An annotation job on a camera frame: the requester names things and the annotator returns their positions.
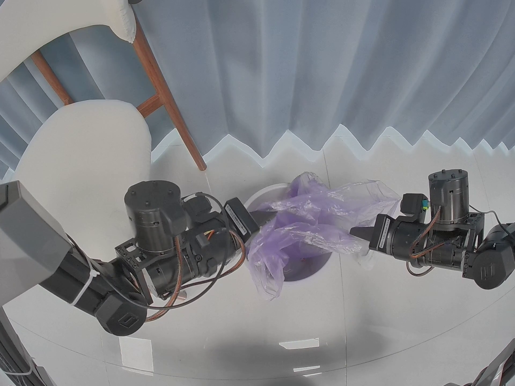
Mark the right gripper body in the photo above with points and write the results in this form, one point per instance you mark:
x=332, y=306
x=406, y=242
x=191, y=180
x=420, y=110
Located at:
x=406, y=239

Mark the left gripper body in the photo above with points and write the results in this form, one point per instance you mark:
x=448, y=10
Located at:
x=217, y=251

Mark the purple plastic bag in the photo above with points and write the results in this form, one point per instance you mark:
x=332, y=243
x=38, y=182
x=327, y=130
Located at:
x=305, y=223

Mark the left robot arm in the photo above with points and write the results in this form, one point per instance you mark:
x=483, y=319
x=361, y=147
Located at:
x=153, y=211

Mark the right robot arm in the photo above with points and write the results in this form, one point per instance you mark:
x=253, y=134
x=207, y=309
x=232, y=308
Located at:
x=448, y=199

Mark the white trash bin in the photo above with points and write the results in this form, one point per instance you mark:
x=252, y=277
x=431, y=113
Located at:
x=257, y=197

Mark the cream padded wooden chair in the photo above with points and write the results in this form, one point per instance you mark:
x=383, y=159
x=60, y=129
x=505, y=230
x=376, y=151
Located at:
x=80, y=155

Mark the blue-grey curtain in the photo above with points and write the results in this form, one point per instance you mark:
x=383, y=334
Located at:
x=322, y=54

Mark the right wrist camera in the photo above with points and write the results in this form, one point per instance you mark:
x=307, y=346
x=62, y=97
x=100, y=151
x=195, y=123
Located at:
x=414, y=205

